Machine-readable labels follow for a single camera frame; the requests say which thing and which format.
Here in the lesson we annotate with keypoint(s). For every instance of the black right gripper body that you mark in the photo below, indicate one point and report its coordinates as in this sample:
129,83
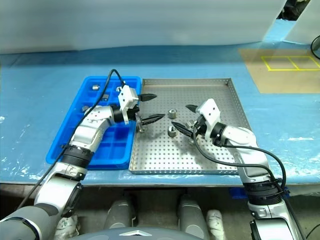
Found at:
200,125

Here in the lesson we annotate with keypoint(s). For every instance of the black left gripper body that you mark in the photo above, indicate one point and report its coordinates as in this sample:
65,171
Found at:
133,113

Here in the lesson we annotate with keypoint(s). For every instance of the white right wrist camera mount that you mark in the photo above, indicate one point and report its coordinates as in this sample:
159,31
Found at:
210,110

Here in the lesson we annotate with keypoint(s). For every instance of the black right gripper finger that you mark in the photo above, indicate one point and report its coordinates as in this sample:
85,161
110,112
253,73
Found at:
182,128
192,108

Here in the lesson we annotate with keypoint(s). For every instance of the small white foam board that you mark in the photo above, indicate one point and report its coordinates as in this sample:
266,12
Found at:
307,25

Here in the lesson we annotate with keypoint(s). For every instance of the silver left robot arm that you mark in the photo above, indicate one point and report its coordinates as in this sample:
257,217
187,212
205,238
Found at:
85,132

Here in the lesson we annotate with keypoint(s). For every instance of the blue compartment tray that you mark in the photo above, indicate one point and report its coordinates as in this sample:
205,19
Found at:
117,147

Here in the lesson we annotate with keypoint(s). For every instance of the white foot cover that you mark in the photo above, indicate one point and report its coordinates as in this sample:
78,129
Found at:
67,226
215,222

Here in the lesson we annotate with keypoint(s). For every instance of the large white foam board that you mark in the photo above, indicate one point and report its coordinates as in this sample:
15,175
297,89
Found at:
125,22

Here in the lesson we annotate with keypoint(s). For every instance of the brown cardboard mat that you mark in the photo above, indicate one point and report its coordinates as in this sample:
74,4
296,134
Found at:
280,80

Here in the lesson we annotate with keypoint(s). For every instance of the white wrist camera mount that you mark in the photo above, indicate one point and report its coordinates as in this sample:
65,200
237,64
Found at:
210,110
126,96

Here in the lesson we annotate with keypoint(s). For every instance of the perforated metal tray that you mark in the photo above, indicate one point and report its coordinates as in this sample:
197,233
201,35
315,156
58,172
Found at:
162,155

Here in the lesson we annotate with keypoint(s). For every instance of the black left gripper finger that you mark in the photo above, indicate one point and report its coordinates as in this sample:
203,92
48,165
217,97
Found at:
147,97
152,119

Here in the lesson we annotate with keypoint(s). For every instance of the grey robot torso with emblem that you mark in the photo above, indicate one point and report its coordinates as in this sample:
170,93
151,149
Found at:
135,233

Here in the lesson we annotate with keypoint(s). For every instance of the dark grey rounded leg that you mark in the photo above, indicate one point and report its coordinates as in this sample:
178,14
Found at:
191,217
120,215

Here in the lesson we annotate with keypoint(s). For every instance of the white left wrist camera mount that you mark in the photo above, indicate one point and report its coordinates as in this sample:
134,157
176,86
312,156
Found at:
126,96

